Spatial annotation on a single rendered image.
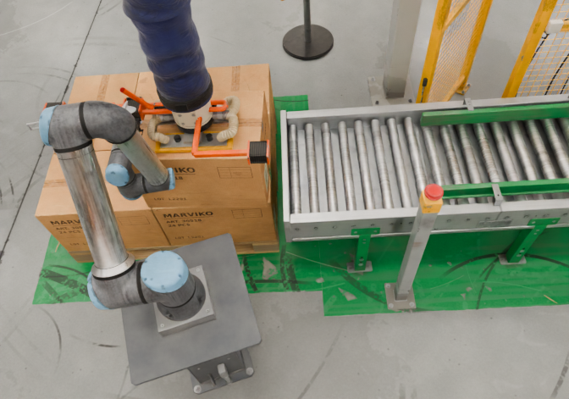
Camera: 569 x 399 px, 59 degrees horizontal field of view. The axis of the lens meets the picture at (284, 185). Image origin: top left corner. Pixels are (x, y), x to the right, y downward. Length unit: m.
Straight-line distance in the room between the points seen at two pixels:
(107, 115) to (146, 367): 0.95
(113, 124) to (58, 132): 0.16
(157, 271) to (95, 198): 0.33
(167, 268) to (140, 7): 0.87
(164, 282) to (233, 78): 1.61
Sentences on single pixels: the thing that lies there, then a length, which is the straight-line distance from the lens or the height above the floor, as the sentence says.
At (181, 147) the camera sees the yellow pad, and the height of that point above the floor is 0.97.
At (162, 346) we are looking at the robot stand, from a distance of 2.05.
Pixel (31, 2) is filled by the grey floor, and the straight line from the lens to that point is 5.26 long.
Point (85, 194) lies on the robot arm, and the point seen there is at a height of 1.35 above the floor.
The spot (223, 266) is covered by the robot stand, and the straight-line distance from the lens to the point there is 2.11.
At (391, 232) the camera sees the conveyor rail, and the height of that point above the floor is 0.44.
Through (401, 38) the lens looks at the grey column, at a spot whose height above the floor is 0.54.
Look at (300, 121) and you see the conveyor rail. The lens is 2.75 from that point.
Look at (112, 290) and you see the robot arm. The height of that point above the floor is 1.06.
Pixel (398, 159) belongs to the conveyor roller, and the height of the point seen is 0.55.
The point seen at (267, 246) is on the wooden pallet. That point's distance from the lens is 2.88.
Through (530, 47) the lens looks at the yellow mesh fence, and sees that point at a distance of 2.82.
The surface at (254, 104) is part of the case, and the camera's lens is 2.34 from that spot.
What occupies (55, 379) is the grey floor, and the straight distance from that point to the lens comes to 3.03.
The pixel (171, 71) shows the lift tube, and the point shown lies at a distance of 1.92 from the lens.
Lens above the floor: 2.63
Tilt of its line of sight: 56 degrees down
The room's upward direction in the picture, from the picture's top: 7 degrees counter-clockwise
